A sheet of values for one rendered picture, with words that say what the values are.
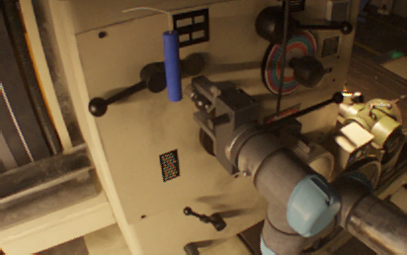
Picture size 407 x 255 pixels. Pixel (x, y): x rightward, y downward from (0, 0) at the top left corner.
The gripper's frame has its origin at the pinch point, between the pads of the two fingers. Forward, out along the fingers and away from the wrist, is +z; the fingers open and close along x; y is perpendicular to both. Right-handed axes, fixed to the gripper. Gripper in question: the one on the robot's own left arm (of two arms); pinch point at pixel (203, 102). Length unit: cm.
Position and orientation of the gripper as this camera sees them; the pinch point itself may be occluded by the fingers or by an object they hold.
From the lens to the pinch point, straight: 59.4
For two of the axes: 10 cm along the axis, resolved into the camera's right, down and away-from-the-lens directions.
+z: -5.0, -5.0, 7.1
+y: -8.7, 3.1, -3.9
